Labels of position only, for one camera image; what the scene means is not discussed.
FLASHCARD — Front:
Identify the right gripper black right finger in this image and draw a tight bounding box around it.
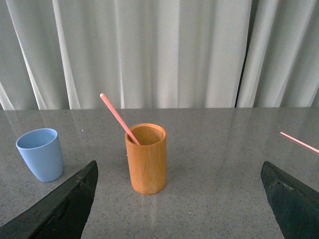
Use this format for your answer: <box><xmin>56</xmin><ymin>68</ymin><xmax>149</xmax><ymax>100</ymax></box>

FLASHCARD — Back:
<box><xmin>261</xmin><ymin>161</ymin><xmax>319</xmax><ymax>239</ymax></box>

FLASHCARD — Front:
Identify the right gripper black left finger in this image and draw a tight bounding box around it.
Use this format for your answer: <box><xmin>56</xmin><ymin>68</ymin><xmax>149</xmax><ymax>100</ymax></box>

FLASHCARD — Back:
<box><xmin>0</xmin><ymin>160</ymin><xmax>98</xmax><ymax>239</ymax></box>

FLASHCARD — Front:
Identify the pink chopstick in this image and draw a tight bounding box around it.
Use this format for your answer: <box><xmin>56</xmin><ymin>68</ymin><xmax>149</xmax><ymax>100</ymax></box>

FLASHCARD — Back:
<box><xmin>280</xmin><ymin>131</ymin><xmax>319</xmax><ymax>153</ymax></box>
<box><xmin>100</xmin><ymin>93</ymin><xmax>140</xmax><ymax>145</ymax></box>

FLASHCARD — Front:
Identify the light blue plastic cup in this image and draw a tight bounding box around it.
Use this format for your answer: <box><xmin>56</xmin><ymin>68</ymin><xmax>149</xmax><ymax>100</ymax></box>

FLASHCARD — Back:
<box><xmin>16</xmin><ymin>128</ymin><xmax>64</xmax><ymax>182</ymax></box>

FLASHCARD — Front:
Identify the orange bamboo chopstick holder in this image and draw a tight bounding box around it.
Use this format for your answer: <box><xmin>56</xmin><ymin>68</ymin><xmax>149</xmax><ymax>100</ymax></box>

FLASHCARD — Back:
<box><xmin>125</xmin><ymin>123</ymin><xmax>167</xmax><ymax>195</ymax></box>

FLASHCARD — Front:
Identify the pink chopstick on table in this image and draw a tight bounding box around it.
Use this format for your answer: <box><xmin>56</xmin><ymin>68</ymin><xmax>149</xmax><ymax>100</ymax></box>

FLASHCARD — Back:
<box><xmin>280</xmin><ymin>131</ymin><xmax>319</xmax><ymax>153</ymax></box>

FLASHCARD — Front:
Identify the white pleated curtain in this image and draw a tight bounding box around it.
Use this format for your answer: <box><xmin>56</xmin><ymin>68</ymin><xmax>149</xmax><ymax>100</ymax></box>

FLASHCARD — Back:
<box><xmin>0</xmin><ymin>0</ymin><xmax>319</xmax><ymax>110</ymax></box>

